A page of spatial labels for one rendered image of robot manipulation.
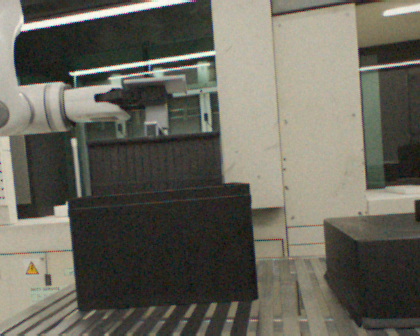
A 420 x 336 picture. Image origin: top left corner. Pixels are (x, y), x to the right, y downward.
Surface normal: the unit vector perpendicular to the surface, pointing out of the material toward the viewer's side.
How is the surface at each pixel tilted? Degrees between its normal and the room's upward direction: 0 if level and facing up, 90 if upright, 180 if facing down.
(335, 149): 90
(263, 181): 90
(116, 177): 90
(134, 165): 90
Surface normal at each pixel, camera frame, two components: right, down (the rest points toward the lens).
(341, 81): -0.24, 0.07
